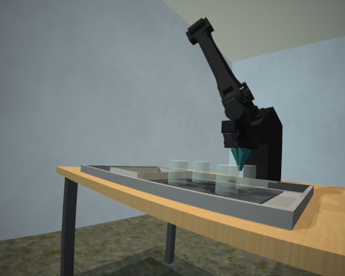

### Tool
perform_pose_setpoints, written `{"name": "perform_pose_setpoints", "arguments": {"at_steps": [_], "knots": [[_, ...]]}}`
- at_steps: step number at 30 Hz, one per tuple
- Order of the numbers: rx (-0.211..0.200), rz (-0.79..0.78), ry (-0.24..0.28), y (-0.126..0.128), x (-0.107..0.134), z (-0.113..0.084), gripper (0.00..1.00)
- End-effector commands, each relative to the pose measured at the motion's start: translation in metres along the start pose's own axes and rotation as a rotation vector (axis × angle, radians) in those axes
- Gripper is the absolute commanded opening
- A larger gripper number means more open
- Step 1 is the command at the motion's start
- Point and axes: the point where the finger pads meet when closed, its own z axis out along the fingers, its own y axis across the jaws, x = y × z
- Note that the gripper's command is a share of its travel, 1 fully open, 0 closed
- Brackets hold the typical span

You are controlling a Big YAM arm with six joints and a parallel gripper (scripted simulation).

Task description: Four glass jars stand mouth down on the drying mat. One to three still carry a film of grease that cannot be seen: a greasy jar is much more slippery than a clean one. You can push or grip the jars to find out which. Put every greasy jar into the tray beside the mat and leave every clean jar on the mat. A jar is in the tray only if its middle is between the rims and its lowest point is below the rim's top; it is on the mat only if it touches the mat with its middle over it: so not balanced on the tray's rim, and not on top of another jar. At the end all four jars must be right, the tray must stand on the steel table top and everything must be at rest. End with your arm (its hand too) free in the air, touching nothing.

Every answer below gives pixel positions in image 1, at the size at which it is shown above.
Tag clear glass jar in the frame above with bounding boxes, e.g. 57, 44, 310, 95
215, 164, 240, 196
168, 160, 188, 186
192, 161, 210, 183
239, 165, 256, 190

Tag beige shallow tray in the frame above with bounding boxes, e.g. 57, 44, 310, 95
110, 167, 168, 180

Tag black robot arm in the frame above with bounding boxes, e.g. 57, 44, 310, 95
186, 17, 265, 141

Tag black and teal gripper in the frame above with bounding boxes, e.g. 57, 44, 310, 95
224, 140, 259, 171

